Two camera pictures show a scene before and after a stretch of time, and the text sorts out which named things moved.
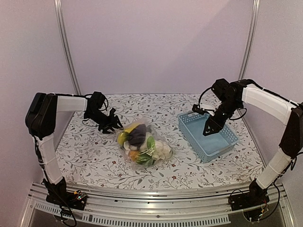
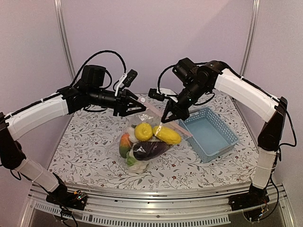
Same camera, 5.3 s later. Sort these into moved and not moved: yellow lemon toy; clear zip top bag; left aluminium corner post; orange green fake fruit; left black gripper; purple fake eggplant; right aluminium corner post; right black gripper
Moved: yellow lemon toy; right black gripper; orange green fake fruit; purple fake eggplant; clear zip top bag; left black gripper
Not moved: right aluminium corner post; left aluminium corner post
